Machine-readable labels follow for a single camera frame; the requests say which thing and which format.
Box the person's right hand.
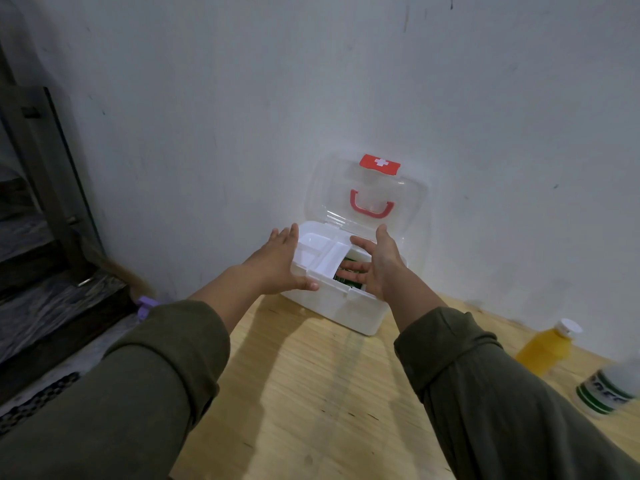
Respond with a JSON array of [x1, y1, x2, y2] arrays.
[[337, 224, 409, 301]]

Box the person's left hand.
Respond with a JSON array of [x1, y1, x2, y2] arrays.
[[242, 223, 320, 295]]

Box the green yellow OB herbal box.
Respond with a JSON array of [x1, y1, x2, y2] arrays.
[[332, 272, 369, 289]]

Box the white first aid box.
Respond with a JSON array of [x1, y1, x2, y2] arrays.
[[279, 153, 431, 337]]

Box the yellow liquid bottle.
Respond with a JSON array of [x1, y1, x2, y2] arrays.
[[515, 318, 583, 378]]

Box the white bottle green label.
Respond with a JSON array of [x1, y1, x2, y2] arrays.
[[572, 362, 640, 419]]

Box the person's right forearm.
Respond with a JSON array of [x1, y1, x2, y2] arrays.
[[382, 267, 640, 480]]

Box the person's left forearm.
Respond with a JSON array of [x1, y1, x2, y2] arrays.
[[0, 264, 266, 480]]

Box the purple plastic object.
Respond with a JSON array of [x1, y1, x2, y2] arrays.
[[135, 295, 161, 321]]

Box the light wooden table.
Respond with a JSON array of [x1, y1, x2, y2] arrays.
[[169, 293, 640, 480]]

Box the dark wooden stairs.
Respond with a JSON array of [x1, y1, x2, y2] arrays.
[[0, 44, 141, 405]]

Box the black mesh mat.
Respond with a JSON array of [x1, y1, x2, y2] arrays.
[[0, 372, 81, 435]]

